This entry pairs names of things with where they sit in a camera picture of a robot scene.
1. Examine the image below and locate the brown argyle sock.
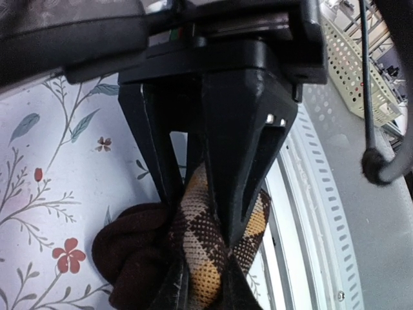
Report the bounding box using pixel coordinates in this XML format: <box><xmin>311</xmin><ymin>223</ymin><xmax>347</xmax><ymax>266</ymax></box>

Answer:
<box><xmin>92</xmin><ymin>165</ymin><xmax>271</xmax><ymax>309</ymax></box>

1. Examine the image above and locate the perforated white wire basket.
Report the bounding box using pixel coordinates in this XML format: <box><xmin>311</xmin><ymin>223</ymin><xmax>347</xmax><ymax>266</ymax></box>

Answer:
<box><xmin>320</xmin><ymin>1</ymin><xmax>407</xmax><ymax>127</ymax></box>

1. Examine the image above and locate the aluminium front rail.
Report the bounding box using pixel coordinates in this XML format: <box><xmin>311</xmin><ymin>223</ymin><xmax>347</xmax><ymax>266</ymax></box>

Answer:
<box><xmin>245</xmin><ymin>80</ymin><xmax>413</xmax><ymax>310</ymax></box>

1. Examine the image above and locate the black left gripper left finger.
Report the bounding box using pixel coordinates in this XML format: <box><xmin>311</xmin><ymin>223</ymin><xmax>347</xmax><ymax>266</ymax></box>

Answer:
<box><xmin>154</xmin><ymin>258</ymin><xmax>189</xmax><ymax>310</ymax></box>

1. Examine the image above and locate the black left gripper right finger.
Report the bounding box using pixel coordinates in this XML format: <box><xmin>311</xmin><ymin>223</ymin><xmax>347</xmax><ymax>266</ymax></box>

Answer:
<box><xmin>222</xmin><ymin>247</ymin><xmax>262</xmax><ymax>310</ymax></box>

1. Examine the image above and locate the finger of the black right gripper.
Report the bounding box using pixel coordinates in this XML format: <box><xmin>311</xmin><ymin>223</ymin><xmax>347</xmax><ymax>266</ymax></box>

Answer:
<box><xmin>202</xmin><ymin>69</ymin><xmax>297</xmax><ymax>247</ymax></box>
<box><xmin>118</xmin><ymin>83</ymin><xmax>204</xmax><ymax>207</ymax></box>

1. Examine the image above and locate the floral patterned table mat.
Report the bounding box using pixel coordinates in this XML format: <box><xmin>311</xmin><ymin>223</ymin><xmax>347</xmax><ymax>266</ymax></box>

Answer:
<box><xmin>0</xmin><ymin>72</ymin><xmax>275</xmax><ymax>310</ymax></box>

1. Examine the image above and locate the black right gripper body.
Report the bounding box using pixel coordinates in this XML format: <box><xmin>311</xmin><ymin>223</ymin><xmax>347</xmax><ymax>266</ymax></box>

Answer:
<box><xmin>64</xmin><ymin>1</ymin><xmax>328</xmax><ymax>89</ymax></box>

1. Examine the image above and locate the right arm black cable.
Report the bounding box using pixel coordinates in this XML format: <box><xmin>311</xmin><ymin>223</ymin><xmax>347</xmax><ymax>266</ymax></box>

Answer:
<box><xmin>358</xmin><ymin>0</ymin><xmax>413</xmax><ymax>185</ymax></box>

